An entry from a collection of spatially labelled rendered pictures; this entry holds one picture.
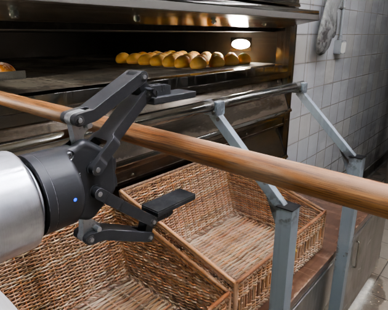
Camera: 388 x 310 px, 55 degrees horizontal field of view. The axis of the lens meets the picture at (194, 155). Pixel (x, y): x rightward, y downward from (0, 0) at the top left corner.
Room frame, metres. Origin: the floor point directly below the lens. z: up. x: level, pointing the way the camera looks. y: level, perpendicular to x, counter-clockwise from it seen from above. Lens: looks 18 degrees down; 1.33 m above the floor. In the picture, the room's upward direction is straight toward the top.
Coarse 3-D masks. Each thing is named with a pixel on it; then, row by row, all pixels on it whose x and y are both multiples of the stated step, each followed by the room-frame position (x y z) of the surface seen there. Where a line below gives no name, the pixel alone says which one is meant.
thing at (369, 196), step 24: (0, 96) 0.78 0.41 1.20; (144, 144) 0.48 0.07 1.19; (168, 144) 0.45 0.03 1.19; (192, 144) 0.43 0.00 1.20; (216, 144) 0.42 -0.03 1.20; (216, 168) 0.41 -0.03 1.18; (240, 168) 0.38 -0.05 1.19; (264, 168) 0.36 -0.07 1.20; (288, 168) 0.35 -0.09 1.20; (312, 168) 0.34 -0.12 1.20; (312, 192) 0.32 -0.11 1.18; (336, 192) 0.31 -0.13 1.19; (360, 192) 0.30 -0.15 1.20; (384, 192) 0.29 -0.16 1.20; (384, 216) 0.28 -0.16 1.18
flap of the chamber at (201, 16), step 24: (0, 0) 0.77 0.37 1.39; (24, 0) 0.79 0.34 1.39; (48, 0) 0.83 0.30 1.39; (72, 0) 0.87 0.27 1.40; (96, 0) 0.92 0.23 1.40; (120, 0) 0.98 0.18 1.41; (144, 0) 1.04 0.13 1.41; (144, 24) 1.29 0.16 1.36; (168, 24) 1.36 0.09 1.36; (192, 24) 1.44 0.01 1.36; (216, 24) 1.52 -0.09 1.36; (240, 24) 1.62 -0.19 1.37; (288, 24) 1.87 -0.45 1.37
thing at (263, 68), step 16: (272, 64) 1.97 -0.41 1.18; (160, 80) 1.28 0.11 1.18; (176, 80) 1.34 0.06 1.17; (192, 80) 1.40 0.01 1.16; (208, 80) 1.48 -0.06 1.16; (224, 80) 1.56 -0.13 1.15; (32, 96) 0.93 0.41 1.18; (48, 96) 0.97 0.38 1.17; (64, 96) 1.00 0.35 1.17; (80, 96) 1.04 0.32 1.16; (0, 112) 0.87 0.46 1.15; (16, 112) 0.90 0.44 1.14
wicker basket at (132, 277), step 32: (128, 224) 1.00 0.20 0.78; (32, 256) 0.83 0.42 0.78; (64, 256) 0.89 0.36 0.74; (128, 256) 1.00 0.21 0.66; (160, 256) 0.90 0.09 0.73; (0, 288) 0.76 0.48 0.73; (32, 288) 0.80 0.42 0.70; (96, 288) 0.92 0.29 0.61; (128, 288) 0.95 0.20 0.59; (160, 288) 0.91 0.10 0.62; (192, 288) 0.83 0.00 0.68; (224, 288) 0.76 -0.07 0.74
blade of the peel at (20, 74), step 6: (0, 72) 1.25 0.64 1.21; (6, 72) 1.27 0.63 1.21; (12, 72) 1.28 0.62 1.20; (18, 72) 1.30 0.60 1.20; (24, 72) 1.31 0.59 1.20; (0, 78) 1.25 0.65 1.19; (6, 78) 1.27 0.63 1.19; (12, 78) 1.28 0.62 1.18; (18, 78) 1.30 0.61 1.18; (24, 78) 1.31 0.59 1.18
